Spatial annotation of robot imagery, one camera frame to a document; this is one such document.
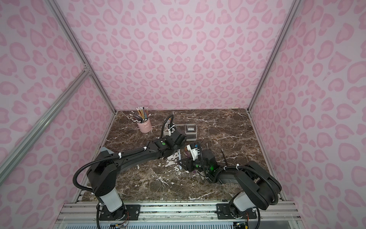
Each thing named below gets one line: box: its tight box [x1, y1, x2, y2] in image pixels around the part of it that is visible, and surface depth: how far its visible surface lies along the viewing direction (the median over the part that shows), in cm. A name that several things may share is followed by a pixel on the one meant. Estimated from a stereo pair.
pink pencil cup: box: [136, 117, 153, 134], surface depth 103 cm
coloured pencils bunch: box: [128, 106, 149, 124], surface depth 103 cm
